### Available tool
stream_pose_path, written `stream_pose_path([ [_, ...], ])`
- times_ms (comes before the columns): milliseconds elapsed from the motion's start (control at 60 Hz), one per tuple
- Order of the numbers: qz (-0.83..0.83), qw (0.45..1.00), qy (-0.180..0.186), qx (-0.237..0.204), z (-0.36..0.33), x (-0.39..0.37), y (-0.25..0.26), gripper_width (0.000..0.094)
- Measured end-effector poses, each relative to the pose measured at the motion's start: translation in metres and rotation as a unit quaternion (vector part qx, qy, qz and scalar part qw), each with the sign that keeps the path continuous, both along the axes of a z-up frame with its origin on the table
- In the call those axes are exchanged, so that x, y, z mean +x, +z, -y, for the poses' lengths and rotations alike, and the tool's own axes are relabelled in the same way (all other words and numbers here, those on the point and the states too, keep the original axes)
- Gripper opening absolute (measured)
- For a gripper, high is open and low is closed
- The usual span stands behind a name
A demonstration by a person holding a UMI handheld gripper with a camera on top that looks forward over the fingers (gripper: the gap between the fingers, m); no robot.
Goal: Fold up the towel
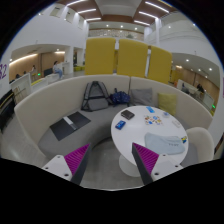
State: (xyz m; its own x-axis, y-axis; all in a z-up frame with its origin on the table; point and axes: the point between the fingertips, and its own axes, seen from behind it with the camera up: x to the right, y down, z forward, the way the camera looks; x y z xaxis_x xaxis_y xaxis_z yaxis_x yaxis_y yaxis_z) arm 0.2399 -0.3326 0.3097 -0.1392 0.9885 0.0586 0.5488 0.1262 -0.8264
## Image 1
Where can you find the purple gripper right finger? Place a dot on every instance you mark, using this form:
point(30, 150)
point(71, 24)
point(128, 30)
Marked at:
point(145, 160)

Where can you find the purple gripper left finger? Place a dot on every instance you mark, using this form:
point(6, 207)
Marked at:
point(77, 162)

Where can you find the light blue folded towel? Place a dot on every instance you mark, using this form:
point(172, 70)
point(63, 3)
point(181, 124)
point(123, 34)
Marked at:
point(164, 144)

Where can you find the round white table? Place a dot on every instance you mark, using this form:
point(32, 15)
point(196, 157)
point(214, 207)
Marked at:
point(134, 132)

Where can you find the colourful small items pile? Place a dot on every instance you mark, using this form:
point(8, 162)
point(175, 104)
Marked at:
point(152, 120)

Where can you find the curved beige sofa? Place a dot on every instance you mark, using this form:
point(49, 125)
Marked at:
point(37, 112)

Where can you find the black wallet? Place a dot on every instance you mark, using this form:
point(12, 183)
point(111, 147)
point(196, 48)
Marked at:
point(127, 114)

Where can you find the clear plastic packet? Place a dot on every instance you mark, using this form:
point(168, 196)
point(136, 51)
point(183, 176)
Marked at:
point(176, 123)

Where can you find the light blue card pack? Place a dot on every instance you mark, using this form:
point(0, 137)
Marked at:
point(150, 109)

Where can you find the beige armchair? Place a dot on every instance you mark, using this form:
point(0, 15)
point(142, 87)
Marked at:
point(201, 146)

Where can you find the yellow-green cushion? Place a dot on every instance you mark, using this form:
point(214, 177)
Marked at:
point(167, 102)

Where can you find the grey cushion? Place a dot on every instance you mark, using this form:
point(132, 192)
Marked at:
point(142, 97)

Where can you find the grey black backpack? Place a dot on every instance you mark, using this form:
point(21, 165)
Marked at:
point(96, 97)

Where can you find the dark blue bag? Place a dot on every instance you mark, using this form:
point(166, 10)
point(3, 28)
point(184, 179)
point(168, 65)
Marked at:
point(119, 97)

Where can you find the seated person in white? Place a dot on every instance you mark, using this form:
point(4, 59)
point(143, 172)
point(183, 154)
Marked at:
point(57, 70)

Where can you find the right yellow partition panel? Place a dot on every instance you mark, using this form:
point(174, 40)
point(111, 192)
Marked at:
point(160, 65)

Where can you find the left yellow partition panel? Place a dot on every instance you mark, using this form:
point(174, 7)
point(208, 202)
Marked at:
point(99, 56)

